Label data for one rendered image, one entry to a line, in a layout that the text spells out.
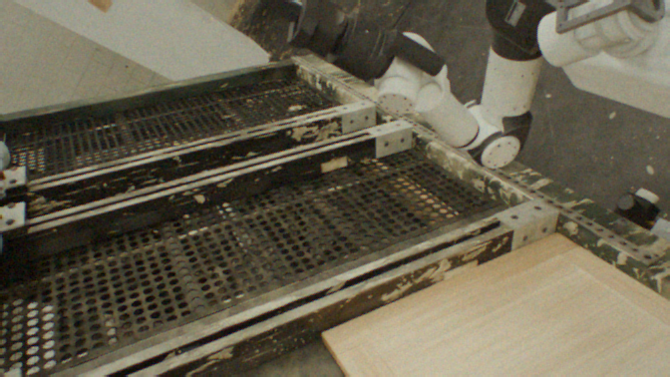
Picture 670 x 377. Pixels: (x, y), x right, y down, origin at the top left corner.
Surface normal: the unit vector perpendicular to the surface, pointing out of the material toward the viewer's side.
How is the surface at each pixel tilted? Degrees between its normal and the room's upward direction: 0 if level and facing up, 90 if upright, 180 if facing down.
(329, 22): 78
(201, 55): 90
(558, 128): 0
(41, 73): 90
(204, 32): 90
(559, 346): 51
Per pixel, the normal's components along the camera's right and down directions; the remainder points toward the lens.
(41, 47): 0.43, 0.48
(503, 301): -0.05, -0.86
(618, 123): -0.72, -0.33
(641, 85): -0.75, 0.66
